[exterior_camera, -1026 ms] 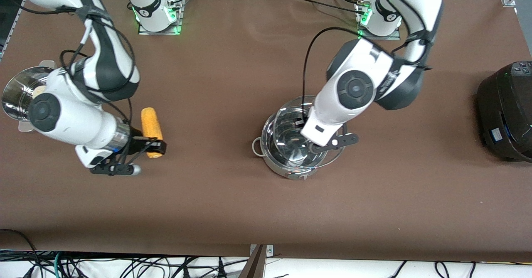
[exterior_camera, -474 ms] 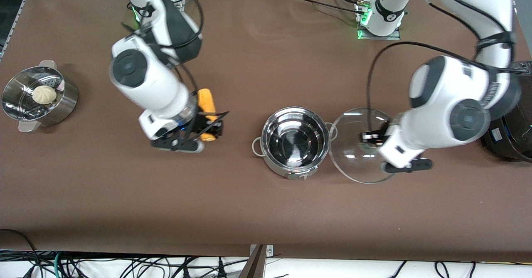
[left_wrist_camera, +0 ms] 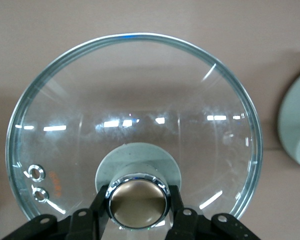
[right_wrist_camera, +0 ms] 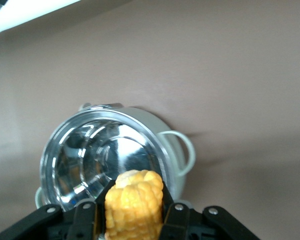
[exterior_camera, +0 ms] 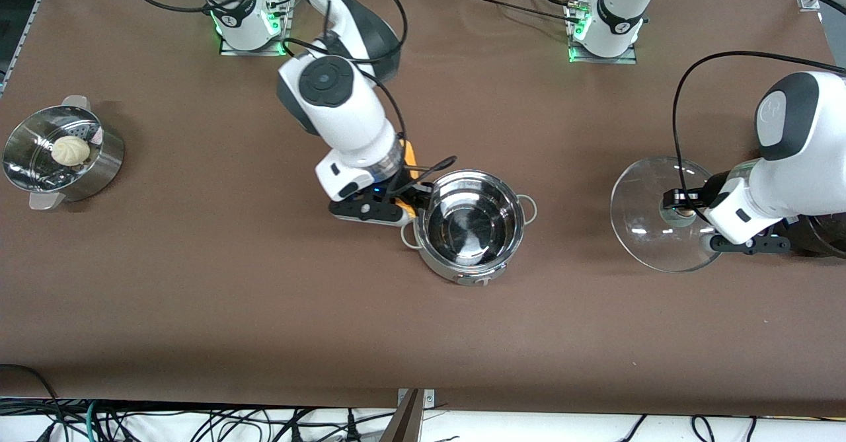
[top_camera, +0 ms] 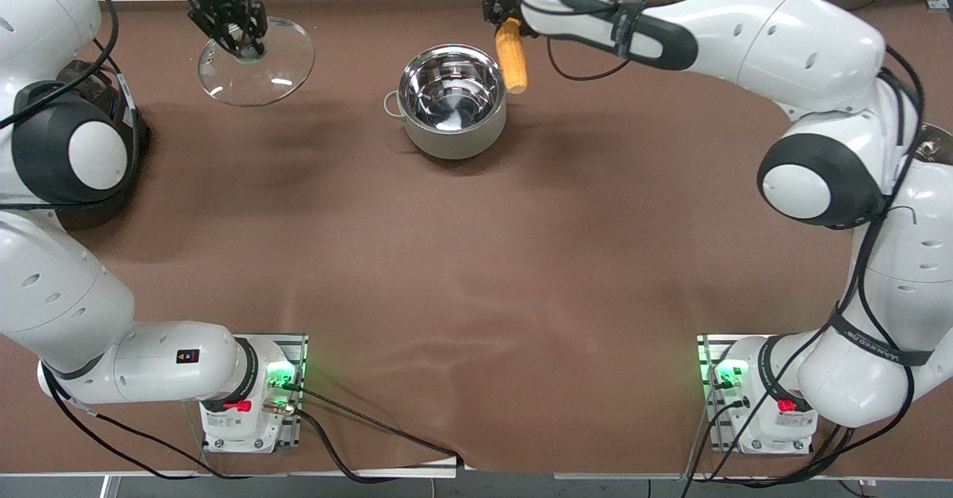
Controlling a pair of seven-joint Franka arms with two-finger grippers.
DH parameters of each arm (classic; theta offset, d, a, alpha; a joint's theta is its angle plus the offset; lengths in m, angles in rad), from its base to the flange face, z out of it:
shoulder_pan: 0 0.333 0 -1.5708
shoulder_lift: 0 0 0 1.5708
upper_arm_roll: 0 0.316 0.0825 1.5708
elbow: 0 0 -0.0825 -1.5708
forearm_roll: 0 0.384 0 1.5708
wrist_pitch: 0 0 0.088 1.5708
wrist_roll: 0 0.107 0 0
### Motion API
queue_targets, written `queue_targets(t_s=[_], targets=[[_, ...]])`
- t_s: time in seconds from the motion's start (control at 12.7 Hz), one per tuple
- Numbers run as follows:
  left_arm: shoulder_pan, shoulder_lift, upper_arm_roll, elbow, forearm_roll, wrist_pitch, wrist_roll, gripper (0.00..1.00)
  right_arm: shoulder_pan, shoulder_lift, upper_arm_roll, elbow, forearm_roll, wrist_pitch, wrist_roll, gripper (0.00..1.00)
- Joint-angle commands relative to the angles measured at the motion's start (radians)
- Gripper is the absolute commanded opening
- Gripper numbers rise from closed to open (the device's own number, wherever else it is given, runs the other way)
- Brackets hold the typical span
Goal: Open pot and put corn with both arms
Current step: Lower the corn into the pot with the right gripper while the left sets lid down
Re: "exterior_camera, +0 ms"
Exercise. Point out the yellow corn cob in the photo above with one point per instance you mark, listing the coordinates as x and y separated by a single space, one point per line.
411 154

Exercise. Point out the dark metal strut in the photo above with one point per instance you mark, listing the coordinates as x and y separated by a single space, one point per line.
404 422

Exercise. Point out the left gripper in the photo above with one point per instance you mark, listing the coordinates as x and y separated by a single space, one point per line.
708 193

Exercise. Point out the steel steamer pot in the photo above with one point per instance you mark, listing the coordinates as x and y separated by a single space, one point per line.
99 178

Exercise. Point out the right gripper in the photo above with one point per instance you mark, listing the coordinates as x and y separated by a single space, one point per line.
404 191

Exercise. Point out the round glass pot lid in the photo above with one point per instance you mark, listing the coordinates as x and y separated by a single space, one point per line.
641 230

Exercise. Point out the brown table cover sheet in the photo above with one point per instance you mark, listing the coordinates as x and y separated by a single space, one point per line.
198 283

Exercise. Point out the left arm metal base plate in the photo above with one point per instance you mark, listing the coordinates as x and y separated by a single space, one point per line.
634 55

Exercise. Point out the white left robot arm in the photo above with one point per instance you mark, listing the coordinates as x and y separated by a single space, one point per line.
800 158

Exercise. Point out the small metal edge bracket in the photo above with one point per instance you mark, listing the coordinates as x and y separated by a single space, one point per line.
428 397

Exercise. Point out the white steamed bun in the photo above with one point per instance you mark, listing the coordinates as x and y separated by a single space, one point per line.
70 151

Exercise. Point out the black round appliance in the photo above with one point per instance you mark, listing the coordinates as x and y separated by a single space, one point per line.
823 237

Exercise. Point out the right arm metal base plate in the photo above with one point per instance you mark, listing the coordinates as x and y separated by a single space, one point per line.
228 49

